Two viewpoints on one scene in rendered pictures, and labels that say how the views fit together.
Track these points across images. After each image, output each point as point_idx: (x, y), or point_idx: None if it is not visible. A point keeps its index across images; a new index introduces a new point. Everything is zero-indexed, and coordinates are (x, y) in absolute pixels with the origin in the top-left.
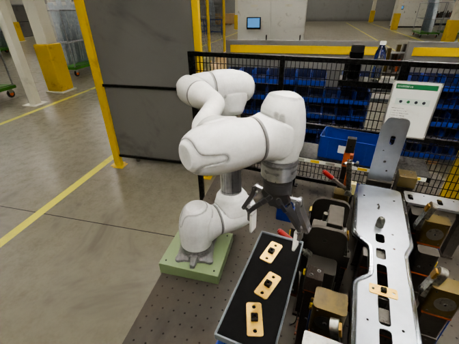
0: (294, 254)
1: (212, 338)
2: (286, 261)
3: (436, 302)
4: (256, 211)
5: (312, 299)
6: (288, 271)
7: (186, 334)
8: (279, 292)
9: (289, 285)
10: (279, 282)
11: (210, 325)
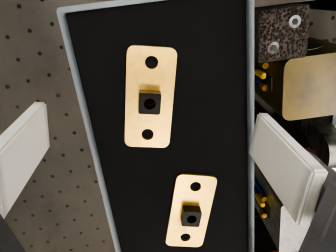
0: (231, 65)
1: (72, 79)
2: (213, 112)
3: None
4: (1, 156)
5: (265, 68)
6: (229, 144)
7: (29, 94)
8: (225, 214)
9: (245, 185)
10: (217, 190)
11: (54, 62)
